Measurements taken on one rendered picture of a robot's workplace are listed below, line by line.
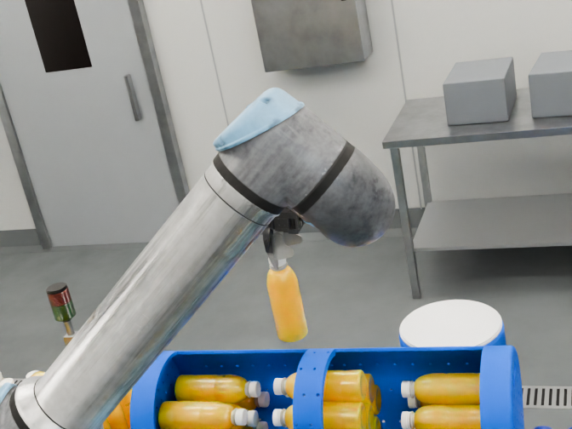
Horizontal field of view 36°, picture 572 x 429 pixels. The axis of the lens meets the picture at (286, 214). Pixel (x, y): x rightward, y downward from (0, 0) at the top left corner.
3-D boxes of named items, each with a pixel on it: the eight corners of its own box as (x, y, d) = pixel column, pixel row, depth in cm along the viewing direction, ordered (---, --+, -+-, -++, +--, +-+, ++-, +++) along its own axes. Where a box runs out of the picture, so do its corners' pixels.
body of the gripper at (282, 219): (298, 237, 190) (292, 186, 185) (260, 235, 193) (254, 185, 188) (308, 221, 197) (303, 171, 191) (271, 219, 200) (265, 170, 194)
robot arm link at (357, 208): (432, 202, 114) (344, 188, 181) (357, 141, 113) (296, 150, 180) (376, 273, 114) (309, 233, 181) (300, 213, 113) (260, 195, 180)
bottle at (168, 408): (161, 397, 213) (233, 397, 207) (174, 405, 219) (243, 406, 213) (157, 426, 210) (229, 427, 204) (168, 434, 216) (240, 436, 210)
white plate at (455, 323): (495, 294, 254) (495, 297, 254) (398, 305, 258) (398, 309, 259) (508, 345, 228) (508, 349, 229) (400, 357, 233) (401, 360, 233)
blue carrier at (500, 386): (522, 509, 187) (509, 400, 175) (149, 494, 215) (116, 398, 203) (526, 420, 212) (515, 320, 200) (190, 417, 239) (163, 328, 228)
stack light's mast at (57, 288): (75, 339, 263) (60, 291, 257) (56, 340, 265) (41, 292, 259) (85, 328, 268) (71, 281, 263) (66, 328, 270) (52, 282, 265)
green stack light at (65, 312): (70, 321, 261) (65, 306, 259) (50, 322, 263) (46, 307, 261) (80, 310, 266) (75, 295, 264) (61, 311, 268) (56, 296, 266)
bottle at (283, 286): (306, 322, 211) (291, 254, 203) (309, 338, 205) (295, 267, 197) (276, 328, 211) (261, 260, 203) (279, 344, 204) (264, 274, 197)
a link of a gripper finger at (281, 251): (293, 275, 194) (290, 235, 191) (267, 273, 196) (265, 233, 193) (297, 271, 196) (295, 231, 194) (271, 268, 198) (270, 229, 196)
